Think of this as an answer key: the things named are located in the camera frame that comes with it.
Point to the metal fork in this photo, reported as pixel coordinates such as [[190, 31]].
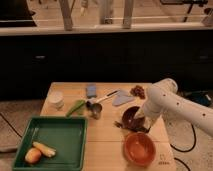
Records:
[[118, 124]]

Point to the metal measuring scoop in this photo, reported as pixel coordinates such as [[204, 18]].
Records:
[[95, 105]]

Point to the brown grape cluster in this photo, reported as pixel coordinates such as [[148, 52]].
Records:
[[138, 91]]

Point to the orange-brown bowl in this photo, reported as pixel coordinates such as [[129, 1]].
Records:
[[139, 149]]

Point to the white cup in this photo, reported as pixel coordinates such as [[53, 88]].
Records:
[[55, 99]]

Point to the orange round fruit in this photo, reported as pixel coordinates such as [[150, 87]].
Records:
[[33, 155]]

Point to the blue sponge block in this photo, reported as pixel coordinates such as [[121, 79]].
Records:
[[91, 90]]

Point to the dark brown bowl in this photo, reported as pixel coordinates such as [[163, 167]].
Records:
[[130, 122]]

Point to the green vegetable toy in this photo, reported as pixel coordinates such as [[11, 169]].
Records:
[[78, 108]]

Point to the light blue cloth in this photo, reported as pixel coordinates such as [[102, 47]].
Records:
[[122, 97]]

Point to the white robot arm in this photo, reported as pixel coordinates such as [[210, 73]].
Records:
[[162, 96]]

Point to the dark blue object on floor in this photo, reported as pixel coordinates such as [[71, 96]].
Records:
[[200, 97]]

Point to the green plastic tray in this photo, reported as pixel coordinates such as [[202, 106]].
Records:
[[67, 135]]

